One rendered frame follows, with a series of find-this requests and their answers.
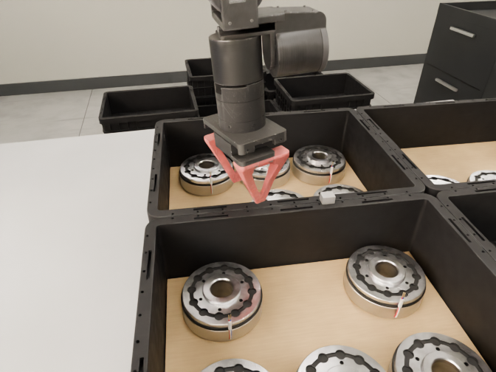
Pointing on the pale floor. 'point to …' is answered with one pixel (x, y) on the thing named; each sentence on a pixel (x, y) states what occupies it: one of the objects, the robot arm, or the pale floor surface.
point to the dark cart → (460, 54)
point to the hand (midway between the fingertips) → (248, 185)
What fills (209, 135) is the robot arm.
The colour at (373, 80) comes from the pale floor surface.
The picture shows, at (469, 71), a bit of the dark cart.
